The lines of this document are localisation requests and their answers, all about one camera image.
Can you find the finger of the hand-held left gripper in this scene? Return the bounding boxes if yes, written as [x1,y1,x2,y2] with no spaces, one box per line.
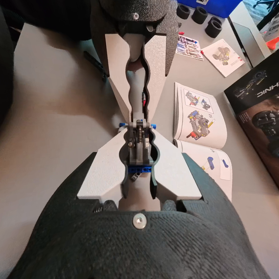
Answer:
[142,34,168,132]
[105,34,134,129]

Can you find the orange cone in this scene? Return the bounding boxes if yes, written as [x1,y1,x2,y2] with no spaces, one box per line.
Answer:
[266,37,279,51]

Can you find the long black lego beam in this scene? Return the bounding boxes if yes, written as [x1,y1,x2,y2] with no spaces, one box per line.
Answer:
[84,51,108,82]

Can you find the open lego instruction booklet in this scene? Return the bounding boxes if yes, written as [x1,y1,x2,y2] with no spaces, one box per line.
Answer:
[173,82,234,202]

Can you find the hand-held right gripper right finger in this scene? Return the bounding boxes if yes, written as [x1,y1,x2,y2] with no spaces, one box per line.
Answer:
[150,129,202,208]

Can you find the grey and blue lego model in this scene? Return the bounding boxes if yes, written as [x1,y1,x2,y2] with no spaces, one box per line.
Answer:
[119,118,158,182]

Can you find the person's left hand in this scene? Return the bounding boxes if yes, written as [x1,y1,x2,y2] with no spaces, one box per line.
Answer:
[127,59,143,72]

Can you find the small white lego leaflet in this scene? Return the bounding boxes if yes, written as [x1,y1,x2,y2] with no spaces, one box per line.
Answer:
[200,39,246,78]

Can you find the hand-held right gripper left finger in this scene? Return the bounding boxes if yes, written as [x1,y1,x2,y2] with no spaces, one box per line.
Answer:
[76,127,129,209]

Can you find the lego set cardboard box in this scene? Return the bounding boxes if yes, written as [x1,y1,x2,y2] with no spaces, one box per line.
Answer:
[223,51,279,188]

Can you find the lego sticker sheet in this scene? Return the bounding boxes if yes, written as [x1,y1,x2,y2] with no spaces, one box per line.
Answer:
[175,35,204,61]

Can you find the blue plastic bin with tag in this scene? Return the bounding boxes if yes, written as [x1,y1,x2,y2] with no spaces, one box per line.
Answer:
[177,0,243,19]

